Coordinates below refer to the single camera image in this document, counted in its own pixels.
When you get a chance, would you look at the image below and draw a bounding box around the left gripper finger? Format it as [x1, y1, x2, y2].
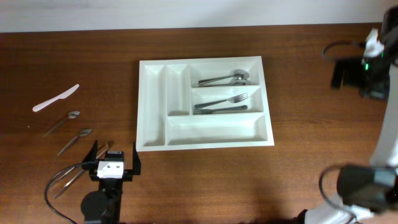
[132, 142, 141, 170]
[82, 140, 98, 163]

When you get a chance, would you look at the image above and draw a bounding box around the metal knife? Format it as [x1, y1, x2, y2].
[50, 143, 109, 187]
[53, 170, 85, 199]

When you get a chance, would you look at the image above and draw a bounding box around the small teaspoon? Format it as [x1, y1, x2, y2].
[57, 129, 92, 156]
[43, 110, 80, 138]

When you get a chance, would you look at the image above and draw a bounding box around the metal fork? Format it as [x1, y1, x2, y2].
[193, 105, 248, 115]
[193, 93, 249, 109]

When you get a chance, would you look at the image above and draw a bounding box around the large metal spoon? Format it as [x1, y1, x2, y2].
[200, 79, 251, 88]
[198, 69, 250, 86]

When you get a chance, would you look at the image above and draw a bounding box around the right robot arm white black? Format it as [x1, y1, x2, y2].
[292, 6, 397, 224]

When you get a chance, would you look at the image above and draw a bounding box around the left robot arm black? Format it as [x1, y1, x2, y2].
[80, 141, 141, 224]

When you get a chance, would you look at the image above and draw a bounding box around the white plastic knife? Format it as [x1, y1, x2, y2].
[32, 84, 80, 112]

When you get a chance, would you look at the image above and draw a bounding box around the white plastic cutlery tray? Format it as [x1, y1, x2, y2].
[136, 56, 274, 152]

